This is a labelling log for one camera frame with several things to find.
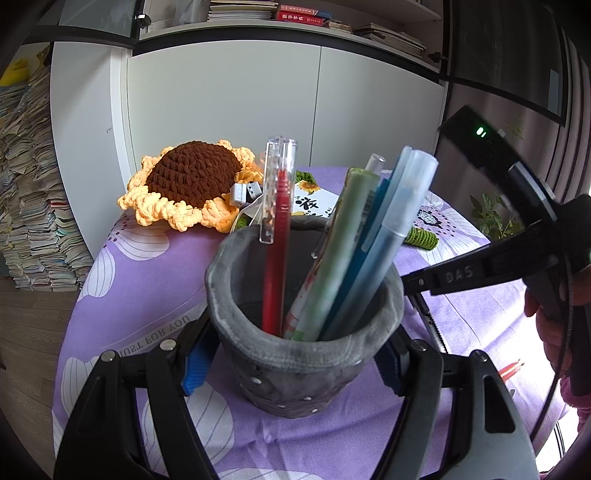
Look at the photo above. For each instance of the white lower cabinet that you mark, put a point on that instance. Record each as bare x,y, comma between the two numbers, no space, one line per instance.
231,92

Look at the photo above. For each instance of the person's right forearm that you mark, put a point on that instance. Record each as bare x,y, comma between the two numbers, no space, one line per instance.
567,398

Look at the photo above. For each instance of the small stack of books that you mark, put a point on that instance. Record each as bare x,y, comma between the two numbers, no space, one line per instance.
338,25

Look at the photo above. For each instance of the grey felt pen holder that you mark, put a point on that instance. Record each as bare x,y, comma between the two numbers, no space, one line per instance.
300,369

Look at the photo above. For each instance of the stack of magazines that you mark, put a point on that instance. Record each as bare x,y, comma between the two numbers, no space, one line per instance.
392,39

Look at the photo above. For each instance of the yellow plush toy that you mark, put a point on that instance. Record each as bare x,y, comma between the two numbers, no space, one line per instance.
14,74

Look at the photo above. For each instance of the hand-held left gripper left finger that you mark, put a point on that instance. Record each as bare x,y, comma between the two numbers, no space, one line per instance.
196,369

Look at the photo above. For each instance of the crochet sunflower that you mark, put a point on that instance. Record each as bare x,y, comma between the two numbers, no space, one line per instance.
194,170

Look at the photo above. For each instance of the red pencil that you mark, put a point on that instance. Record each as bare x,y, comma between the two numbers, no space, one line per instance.
510,370

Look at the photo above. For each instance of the person's right hand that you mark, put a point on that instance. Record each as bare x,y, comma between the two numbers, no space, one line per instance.
549,337

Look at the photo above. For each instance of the pile of papers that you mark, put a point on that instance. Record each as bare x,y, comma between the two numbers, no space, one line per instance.
32,207

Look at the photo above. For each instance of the dark glass cabinet door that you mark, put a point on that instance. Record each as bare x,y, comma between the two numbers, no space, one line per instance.
508,60
92,18

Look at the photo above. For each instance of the pale green pen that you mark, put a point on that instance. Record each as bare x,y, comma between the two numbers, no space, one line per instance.
341,240

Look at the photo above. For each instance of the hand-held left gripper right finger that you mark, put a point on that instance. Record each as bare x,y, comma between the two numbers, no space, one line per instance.
391,369

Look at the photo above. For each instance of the purple floral tablecloth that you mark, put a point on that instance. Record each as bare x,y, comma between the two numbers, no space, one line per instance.
138,286

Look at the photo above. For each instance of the red book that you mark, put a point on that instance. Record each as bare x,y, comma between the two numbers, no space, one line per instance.
302,19
298,9

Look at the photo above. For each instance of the clear printed ribbon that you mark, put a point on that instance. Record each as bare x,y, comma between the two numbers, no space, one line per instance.
240,191

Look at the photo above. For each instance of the stack of pale books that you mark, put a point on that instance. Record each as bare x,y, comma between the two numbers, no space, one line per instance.
240,10

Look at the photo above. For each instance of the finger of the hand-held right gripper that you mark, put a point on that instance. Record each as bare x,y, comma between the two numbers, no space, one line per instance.
461,277

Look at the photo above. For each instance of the red pen clear cap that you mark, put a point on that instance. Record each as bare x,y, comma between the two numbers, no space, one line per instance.
276,277

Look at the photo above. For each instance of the frosted light blue pen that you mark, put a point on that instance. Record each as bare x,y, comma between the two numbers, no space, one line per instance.
397,221

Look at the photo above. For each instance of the green potted plant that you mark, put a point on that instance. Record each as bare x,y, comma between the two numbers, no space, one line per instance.
489,217

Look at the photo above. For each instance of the floral patterned pen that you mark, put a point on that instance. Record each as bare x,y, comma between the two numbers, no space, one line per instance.
298,307

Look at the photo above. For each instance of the white bookshelf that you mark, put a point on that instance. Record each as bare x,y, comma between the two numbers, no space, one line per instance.
194,28

